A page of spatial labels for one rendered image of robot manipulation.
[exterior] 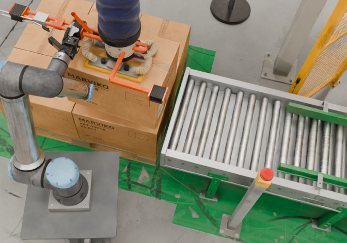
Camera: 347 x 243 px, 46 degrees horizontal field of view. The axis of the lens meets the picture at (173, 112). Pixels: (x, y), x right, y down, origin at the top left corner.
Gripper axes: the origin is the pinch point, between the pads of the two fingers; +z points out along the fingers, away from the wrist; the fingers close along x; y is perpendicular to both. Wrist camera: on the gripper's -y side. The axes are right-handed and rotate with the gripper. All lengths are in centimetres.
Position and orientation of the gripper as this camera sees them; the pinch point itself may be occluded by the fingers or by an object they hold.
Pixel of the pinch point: (73, 27)
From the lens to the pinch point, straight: 238.4
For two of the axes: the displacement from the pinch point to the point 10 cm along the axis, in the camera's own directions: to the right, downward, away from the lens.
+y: 9.7, 2.4, -0.7
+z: 2.5, -8.4, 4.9
